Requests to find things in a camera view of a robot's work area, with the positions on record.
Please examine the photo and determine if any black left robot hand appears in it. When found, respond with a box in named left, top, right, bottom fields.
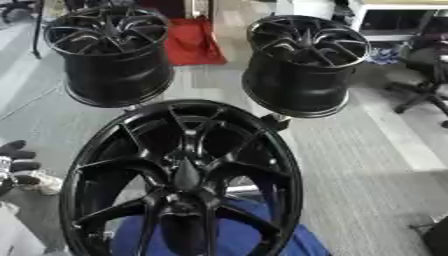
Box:
left=0, top=139, right=44, bottom=198

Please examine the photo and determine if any black deep barrel wheel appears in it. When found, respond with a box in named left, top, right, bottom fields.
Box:
left=42, top=5, right=177, bottom=109
left=239, top=14, right=373, bottom=120

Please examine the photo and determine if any large black spoked wheel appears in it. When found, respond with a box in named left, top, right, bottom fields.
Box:
left=57, top=99, right=307, bottom=256

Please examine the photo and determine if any black thin pole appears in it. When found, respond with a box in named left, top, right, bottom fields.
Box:
left=29, top=0, right=48, bottom=60

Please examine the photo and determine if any black swivel chair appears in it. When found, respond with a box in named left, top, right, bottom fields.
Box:
left=0, top=0, right=39, bottom=25

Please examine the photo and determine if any red covered table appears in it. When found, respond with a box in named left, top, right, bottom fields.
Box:
left=161, top=15, right=230, bottom=67

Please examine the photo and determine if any blue and white bag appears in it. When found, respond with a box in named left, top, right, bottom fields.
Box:
left=365, top=44, right=406, bottom=66

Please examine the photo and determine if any white desk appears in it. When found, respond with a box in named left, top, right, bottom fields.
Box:
left=348, top=2, right=448, bottom=43

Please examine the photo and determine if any black office chair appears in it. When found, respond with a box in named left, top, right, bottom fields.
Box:
left=383, top=15, right=448, bottom=130

